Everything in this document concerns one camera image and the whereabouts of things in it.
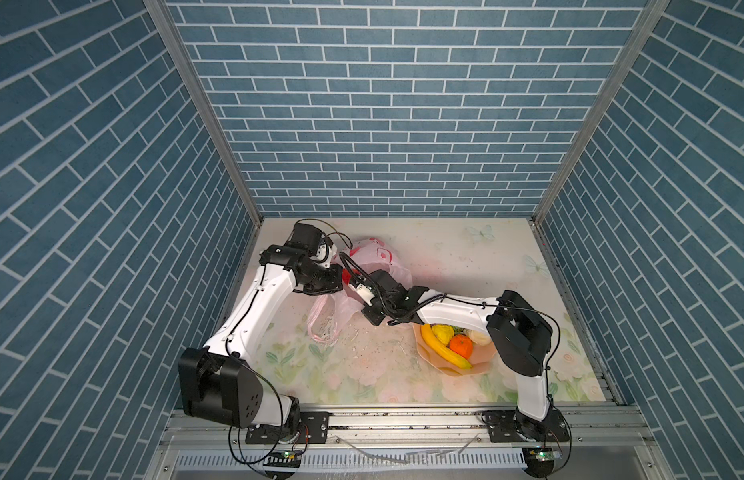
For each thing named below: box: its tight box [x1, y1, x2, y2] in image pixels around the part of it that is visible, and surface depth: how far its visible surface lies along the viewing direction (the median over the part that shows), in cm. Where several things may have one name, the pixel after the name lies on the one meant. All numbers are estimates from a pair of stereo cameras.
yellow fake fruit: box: [432, 324, 455, 345], surface depth 86 cm
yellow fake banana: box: [421, 324, 472, 369], surface depth 83 cm
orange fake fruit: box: [449, 334, 473, 359], surface depth 84 cm
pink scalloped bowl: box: [413, 324, 497, 376], surface depth 83 cm
